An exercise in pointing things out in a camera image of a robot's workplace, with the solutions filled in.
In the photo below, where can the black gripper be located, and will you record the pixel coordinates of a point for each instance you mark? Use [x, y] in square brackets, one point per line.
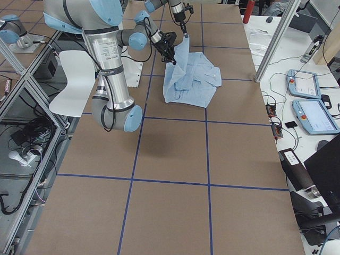
[162, 47]
[178, 16]

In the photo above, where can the light blue striped shirt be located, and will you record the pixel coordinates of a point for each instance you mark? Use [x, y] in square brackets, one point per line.
[192, 80]

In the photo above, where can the black monitor on arm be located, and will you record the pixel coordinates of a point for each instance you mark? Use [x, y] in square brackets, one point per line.
[323, 168]

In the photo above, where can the red cylindrical bottle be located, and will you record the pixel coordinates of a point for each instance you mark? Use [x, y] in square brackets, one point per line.
[248, 11]

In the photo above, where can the clear plastic bag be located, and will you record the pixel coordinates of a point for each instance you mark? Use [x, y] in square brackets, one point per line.
[258, 41]

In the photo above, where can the white plastic chair seat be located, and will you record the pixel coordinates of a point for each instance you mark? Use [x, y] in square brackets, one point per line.
[80, 74]

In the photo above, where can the grey computer mouse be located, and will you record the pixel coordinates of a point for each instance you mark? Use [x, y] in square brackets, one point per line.
[269, 19]

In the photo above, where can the brown paper table mat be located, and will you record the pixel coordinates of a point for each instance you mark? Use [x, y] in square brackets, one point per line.
[190, 180]

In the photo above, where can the blue teach pendant far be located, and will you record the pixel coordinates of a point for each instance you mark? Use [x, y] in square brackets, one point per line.
[303, 84]

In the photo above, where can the blue teach pendant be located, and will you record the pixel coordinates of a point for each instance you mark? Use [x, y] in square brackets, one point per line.
[314, 117]
[303, 84]

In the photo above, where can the blue teach pendant near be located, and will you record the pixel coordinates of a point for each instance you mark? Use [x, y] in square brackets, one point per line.
[314, 117]

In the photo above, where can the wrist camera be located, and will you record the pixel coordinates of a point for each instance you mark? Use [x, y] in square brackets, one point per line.
[188, 7]

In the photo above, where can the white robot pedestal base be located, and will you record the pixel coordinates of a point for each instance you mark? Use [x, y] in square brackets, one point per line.
[132, 71]

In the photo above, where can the aluminium frame post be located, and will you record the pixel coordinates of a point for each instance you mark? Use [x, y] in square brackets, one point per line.
[278, 34]

